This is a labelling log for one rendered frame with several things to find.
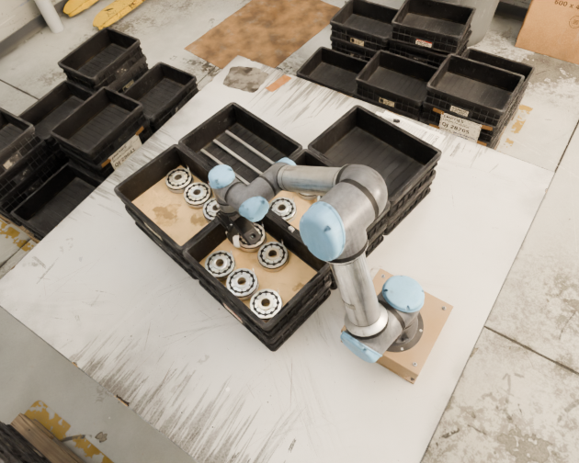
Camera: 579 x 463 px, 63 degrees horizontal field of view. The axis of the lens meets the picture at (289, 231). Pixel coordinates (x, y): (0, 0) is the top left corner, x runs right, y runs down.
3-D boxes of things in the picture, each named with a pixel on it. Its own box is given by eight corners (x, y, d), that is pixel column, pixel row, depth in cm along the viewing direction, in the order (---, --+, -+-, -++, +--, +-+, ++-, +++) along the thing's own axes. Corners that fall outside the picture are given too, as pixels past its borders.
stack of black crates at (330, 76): (375, 95, 300) (378, 64, 281) (351, 124, 288) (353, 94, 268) (321, 75, 314) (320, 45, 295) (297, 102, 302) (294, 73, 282)
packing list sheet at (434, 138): (448, 133, 203) (448, 132, 202) (425, 169, 193) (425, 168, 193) (379, 108, 214) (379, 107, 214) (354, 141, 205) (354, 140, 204)
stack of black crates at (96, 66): (131, 84, 324) (105, 26, 286) (164, 99, 313) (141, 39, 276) (89, 121, 307) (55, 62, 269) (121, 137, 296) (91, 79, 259)
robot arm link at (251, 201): (278, 188, 131) (251, 169, 136) (248, 212, 127) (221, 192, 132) (279, 206, 138) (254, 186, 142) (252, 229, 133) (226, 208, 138)
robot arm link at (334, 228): (408, 337, 132) (374, 186, 97) (375, 376, 126) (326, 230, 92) (375, 318, 140) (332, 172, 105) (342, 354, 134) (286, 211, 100)
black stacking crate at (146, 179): (250, 215, 173) (245, 197, 164) (189, 268, 163) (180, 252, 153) (183, 163, 190) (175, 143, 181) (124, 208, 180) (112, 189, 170)
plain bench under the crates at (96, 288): (502, 259, 246) (555, 172, 187) (351, 573, 178) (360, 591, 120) (255, 148, 302) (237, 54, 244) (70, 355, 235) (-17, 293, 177)
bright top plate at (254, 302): (288, 303, 148) (288, 302, 147) (265, 325, 145) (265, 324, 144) (266, 283, 152) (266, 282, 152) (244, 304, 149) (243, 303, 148)
